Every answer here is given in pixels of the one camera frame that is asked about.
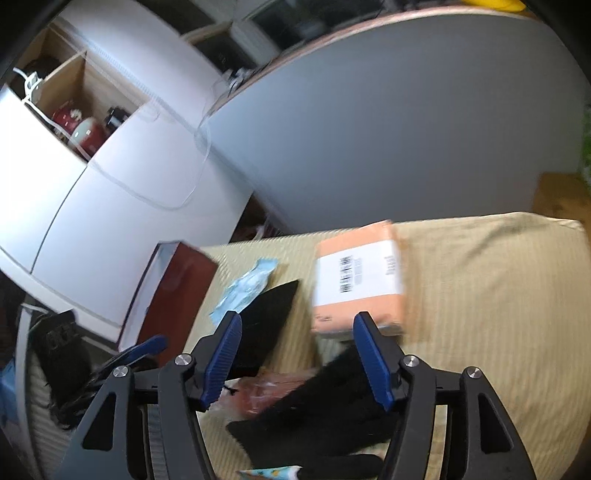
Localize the black knit glove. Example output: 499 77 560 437
226 344 402 480

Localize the light blue plastic packet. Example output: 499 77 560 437
209 257 279 328

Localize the red and white jar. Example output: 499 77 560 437
69 117 108 155

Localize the grey panel with wooden edge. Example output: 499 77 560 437
203 7 591 236

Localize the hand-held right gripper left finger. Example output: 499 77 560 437
53 311 243 480

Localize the cartoon print packet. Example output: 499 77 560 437
236 465 305 480

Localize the black bottle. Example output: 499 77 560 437
104 107 130 132

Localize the black cloth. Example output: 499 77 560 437
231 279 301 379

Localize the dark red cardboard box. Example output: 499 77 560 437
117 240 220 370

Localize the clear packet with red contents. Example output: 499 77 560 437
217 371 319 421

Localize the wooden furniture piece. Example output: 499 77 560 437
531 172 591 222

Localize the thin white cable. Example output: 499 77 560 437
14 67 241 210

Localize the white cabinet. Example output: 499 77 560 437
0 0 254 342

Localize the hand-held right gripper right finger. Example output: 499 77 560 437
353 311 539 480

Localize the orange tissue pack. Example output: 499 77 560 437
310 220 409 340

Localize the blue cloth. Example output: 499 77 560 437
0 360 19 430

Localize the window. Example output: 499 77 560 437
242 0 352 51

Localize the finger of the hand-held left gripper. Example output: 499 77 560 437
95 335 169 377

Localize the yellow object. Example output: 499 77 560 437
462 0 527 12

